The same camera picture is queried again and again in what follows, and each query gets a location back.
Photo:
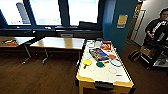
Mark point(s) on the yellow gaming table white top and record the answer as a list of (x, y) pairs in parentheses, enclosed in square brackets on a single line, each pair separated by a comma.
[(103, 75)]

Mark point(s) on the clear glass bowl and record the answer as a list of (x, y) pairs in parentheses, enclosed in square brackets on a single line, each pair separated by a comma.
[(88, 43)]

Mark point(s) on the yellow round paddle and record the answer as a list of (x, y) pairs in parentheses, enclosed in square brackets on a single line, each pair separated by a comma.
[(87, 62)]

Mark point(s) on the small grey box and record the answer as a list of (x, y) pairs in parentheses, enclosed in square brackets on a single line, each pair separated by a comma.
[(98, 39)]

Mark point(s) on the blue plastic bowl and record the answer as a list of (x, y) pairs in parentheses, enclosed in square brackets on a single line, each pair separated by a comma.
[(103, 55)]

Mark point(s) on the grey chair back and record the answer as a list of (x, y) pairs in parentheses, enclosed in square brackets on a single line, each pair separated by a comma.
[(67, 35)]

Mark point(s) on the red game box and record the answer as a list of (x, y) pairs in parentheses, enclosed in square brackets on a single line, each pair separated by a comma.
[(106, 45)]

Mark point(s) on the dark green round paddle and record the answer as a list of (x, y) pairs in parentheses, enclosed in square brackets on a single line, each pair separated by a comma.
[(100, 64)]

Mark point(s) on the dark sofa cushion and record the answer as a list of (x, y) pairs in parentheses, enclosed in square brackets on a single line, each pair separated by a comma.
[(89, 24)]

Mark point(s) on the wooden work table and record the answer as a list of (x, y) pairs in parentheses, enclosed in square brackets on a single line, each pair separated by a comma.
[(20, 40), (60, 42)]

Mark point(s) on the white bowl blue rim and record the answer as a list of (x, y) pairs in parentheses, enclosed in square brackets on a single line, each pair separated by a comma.
[(111, 62)]

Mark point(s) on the bright window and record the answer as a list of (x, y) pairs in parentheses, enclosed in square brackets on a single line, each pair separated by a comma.
[(46, 12), (15, 12), (83, 11)]

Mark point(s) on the brown black backpack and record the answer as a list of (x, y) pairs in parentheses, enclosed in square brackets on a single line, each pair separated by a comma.
[(134, 55)]

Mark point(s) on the red flat item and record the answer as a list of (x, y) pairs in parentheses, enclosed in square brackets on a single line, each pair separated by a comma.
[(10, 42)]

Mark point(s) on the person in dark shirt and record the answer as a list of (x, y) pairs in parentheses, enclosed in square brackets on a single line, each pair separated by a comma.
[(156, 26)]

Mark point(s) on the yellow wall sign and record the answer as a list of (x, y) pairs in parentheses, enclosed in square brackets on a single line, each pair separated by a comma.
[(122, 21)]

